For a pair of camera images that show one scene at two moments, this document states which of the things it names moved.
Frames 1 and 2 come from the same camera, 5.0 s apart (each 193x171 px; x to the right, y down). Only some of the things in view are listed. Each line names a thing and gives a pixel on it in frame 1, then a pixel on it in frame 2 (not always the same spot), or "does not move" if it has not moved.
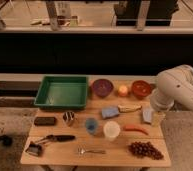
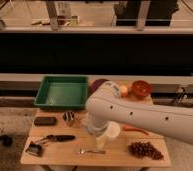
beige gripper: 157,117 -> 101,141
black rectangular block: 45,121 does not move
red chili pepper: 135,128 does not move
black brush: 34,149 does not move
